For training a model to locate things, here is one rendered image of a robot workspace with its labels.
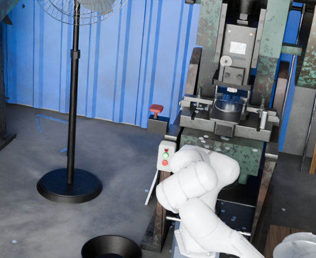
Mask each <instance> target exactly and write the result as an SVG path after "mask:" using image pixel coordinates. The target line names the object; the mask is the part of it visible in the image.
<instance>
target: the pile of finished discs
mask: <svg viewBox="0 0 316 258"><path fill-rule="evenodd" d="M288 240H290V241H292V244H293V245H296V243H294V242H293V241H294V240H305V241H310V242H314V243H316V235H313V234H312V233H309V232H298V233H293V234H290V235H288V236H287V237H285V238H284V239H283V241H282V242H284V241H288Z"/></svg>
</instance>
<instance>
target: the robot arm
mask: <svg viewBox="0 0 316 258"><path fill-rule="evenodd" d="M169 167H170V169H171V171H172V172H173V173H174V174H173V175H171V176H170V177H168V178H166V179H165V180H163V181H162V182H161V183H160V184H159V185H157V186H156V197H157V199H158V201H159V203H160V204H161V205H162V206H163V207H164V208H165V209H167V210H170V211H172V212H174V213H179V216H180V218H181V221H180V227H179V229H178V230H176V231H175V232H174V233H175V236H176V240H177V243H178V247H179V250H180V253H181V254H183V255H185V256H187V257H193V258H214V257H215V255H216V252H224V253H229V254H233V255H236V256H238V257H240V258H265V257H264V256H263V255H262V254H261V253H260V252H259V251H258V250H257V249H256V248H255V247H254V246H253V245H252V244H251V243H250V242H249V241H248V240H247V239H246V238H245V237H244V236H243V235H242V234H241V233H239V232H237V231H235V230H233V229H232V228H230V227H229V226H227V225H226V224H225V223H224V222H223V221H222V220H221V219H220V218H219V217H218V216H217V215H216V213H215V206H216V201H217V197H218V194H219V192H220V191H221V189H222V188H223V187H225V186H227V185H229V184H232V183H233V182H234V181H236V180H237V179H238V176H239V174H240V167H239V164H238V162H237V161H236V160H234V159H232V158H230V157H228V156H226V155H223V154H220V153H217V152H214V151H211V150H208V149H205V148H202V147H199V146H194V145H184V146H183V147H182V148H181V149H180V150H179V151H177V152H176V153H174V154H173V155H172V157H171V158H170V163H169Z"/></svg>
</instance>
